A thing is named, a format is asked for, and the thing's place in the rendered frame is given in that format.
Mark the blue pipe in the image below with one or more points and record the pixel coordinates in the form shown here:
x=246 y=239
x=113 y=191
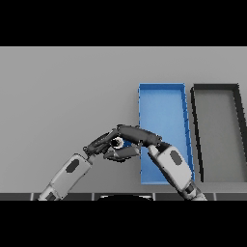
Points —
x=118 y=142

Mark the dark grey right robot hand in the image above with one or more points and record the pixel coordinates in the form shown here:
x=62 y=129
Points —
x=135 y=136

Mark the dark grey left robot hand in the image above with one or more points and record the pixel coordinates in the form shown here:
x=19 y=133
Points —
x=96 y=146

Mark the blue bin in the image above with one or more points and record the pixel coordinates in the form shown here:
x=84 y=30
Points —
x=162 y=109

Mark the dark grey bin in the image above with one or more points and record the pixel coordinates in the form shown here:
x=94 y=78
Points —
x=218 y=128

